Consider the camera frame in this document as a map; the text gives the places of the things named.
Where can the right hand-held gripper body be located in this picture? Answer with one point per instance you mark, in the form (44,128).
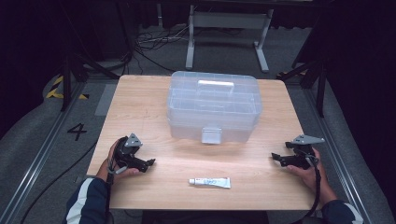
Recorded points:
(303,160)

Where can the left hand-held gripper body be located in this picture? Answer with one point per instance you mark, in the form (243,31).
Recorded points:
(127,152)

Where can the white ointment tube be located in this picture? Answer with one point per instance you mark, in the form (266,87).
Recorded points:
(214,182)

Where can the clear plastic storage box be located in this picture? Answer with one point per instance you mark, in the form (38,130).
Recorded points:
(214,105)

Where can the person's left hand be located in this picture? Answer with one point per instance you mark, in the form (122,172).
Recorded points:
(109,158)

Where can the person's right hand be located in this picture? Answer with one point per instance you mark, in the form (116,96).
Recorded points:
(320,183)

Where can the black metal stand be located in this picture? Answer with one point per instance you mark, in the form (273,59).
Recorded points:
(67,81)
(320,90)

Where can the yellow black floor tape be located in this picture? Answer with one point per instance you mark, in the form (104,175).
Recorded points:
(53,91)

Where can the metal floor rail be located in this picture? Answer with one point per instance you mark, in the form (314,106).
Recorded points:
(40,152)
(339,155)

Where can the grey metal desk frame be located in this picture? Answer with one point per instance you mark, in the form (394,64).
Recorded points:
(229,20)

